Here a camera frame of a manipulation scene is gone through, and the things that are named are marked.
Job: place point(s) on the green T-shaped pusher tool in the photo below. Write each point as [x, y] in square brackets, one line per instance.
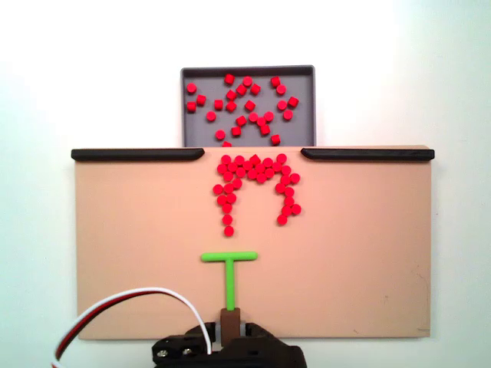
[230, 283]

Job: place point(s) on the beige flat board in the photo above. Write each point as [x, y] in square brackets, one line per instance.
[134, 230]

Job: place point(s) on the black foam edge strip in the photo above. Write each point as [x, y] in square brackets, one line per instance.
[134, 155]
[368, 154]

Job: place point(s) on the grey plastic tray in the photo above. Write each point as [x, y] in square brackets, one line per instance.
[199, 130]

